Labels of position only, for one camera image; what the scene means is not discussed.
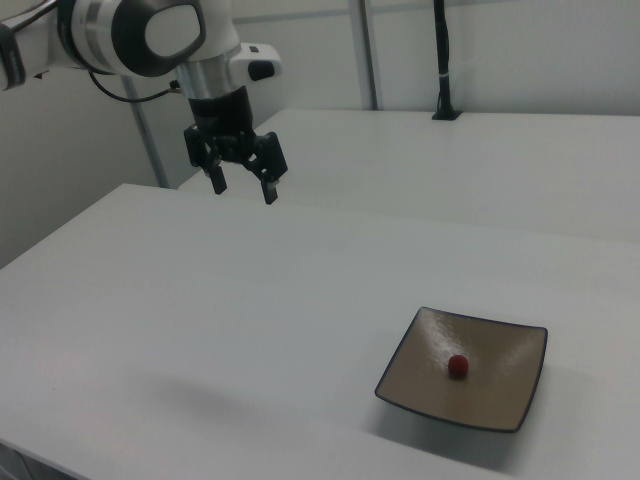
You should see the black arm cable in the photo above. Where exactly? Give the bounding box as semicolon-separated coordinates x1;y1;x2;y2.
86;68;182;104

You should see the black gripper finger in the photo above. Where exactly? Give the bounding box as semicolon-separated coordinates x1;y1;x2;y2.
243;130;291;207
182;124;230;197

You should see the square brown ceramic plate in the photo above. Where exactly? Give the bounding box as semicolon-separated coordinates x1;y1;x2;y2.
374;306;549;434

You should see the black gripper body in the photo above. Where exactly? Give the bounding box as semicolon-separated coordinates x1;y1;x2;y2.
187;87;259;165

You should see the red strawberry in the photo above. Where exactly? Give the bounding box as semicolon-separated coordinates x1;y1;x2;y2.
446;353;471;380

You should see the grey metal partition post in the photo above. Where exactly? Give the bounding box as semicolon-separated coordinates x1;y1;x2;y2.
121;77;170;190
348;0;380;112

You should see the black camera pole with base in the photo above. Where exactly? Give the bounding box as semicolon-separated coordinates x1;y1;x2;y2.
431;0;464;122

